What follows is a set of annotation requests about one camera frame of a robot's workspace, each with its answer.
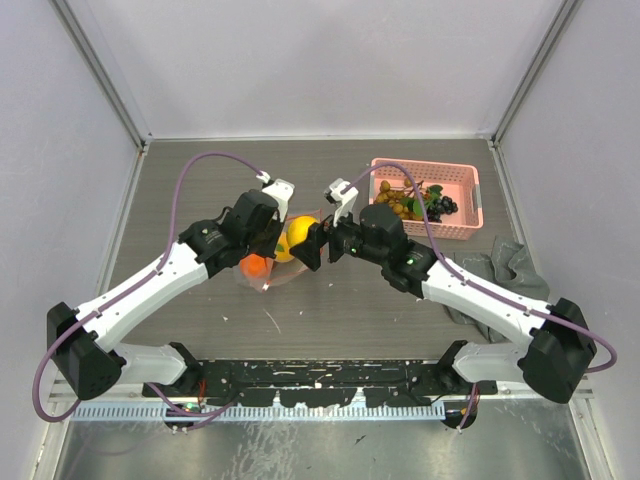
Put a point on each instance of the orange fruit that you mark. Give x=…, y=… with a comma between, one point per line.
x=282, y=250

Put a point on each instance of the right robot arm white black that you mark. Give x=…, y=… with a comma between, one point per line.
x=548, y=347

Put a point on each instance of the dark grapes with leaves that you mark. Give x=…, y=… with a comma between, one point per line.
x=435, y=205

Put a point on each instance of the pink plastic basket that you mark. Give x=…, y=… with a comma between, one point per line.
x=446, y=195

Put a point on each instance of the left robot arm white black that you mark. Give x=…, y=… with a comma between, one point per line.
x=86, y=341

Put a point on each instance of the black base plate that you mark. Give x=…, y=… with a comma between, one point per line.
x=261, y=383

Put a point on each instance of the clear zip bag orange zipper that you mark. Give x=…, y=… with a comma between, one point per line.
x=281, y=273

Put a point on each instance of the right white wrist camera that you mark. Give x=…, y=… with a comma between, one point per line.
x=343, y=196

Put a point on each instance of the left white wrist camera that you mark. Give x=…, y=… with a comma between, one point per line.
x=280, y=190

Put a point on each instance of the grey slotted cable duct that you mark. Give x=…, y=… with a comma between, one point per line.
x=150, y=411

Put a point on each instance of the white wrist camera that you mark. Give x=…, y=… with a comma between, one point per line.
x=280, y=190
x=343, y=196

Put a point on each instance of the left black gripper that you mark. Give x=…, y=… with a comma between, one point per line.
x=269, y=249

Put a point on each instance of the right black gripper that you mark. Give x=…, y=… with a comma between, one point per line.
x=309, y=250

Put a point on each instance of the brown longan bunch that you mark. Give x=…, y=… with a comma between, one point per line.
x=401, y=198

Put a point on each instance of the red-orange persimmon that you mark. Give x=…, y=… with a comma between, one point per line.
x=255, y=267

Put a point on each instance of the grey cloth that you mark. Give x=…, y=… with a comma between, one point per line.
x=509, y=265

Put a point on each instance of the yellow lemon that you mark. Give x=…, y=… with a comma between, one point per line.
x=297, y=231

